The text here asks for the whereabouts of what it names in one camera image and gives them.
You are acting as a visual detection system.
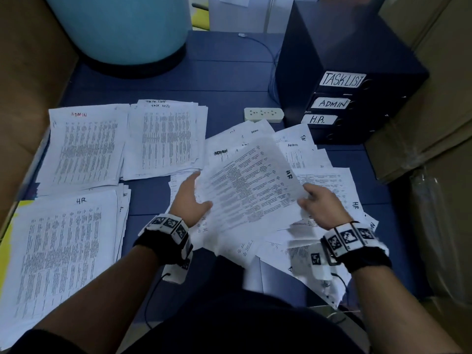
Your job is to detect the person's right hand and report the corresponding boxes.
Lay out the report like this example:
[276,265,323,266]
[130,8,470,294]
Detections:
[298,183,355,232]

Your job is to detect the person's left hand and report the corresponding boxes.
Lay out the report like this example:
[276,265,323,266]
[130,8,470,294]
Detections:
[170,171,213,228]

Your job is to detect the pile of printed papers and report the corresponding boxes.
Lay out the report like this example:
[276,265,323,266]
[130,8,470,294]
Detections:
[168,120,381,310]

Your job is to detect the printed paper sheet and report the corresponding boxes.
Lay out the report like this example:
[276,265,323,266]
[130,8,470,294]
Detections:
[193,136,311,235]

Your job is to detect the neat stack of printed papers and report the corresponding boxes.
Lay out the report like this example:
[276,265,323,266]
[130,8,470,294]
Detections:
[35,104,132,198]
[0,184,132,351]
[121,98,209,181]

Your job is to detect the yellow folder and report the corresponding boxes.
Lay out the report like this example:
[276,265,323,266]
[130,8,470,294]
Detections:
[0,200,34,295]

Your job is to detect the person's right forearm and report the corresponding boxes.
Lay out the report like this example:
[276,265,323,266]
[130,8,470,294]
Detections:
[353,269,462,354]

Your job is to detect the person's left forearm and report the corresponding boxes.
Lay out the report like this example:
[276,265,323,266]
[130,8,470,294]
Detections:
[33,245,159,354]

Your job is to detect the person's dark trousers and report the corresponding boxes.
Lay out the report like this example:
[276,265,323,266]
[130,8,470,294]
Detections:
[7,269,370,354]

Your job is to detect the black marker wristband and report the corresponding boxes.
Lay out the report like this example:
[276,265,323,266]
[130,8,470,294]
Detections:
[321,221,393,274]
[133,213,194,266]

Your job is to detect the white power strip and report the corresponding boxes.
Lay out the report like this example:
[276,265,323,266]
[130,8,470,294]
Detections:
[244,107,286,123]

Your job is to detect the brown cardboard box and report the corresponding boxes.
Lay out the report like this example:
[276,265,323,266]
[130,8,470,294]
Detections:
[365,0,472,183]

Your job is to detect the yellow plastic item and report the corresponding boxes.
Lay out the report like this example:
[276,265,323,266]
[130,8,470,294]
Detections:
[190,3,210,31]

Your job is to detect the teal cylindrical barrel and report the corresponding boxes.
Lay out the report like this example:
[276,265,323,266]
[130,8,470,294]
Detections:
[43,0,194,78]

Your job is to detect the white partition panel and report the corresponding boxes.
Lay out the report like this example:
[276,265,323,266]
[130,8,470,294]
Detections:
[208,0,325,34]

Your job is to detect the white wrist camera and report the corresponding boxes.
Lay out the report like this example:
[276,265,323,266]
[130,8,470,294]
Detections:
[308,243,333,281]
[161,258,194,285]

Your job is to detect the thin power cable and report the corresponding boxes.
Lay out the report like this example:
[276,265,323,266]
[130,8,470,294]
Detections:
[237,33,281,106]

